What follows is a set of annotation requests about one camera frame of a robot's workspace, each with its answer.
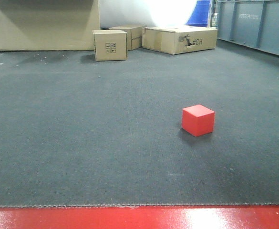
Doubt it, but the grey plastic crate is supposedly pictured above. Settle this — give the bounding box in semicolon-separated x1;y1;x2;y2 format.
217;0;279;56

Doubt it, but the small cardboard box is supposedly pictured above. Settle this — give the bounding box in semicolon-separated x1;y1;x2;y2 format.
108;24;146;51
93;30;127;61

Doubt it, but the small cardboard box back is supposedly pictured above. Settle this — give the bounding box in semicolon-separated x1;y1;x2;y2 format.
108;24;146;51

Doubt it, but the torn flat cardboard box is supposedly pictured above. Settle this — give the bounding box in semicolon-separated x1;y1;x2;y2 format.
142;25;217;55

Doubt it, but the large cardboard box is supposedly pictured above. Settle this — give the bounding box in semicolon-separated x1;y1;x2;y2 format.
0;0;100;51

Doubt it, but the small cardboard box front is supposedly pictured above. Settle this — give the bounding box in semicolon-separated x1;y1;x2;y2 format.
93;30;127;61

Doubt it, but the red cube block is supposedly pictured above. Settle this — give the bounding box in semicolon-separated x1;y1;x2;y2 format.
181;104;216;137

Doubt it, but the dark grey carpet mat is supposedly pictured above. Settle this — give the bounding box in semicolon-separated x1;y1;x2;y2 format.
0;41;279;207

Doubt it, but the blue plastic bin stack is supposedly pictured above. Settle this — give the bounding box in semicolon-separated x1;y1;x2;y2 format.
186;0;211;27

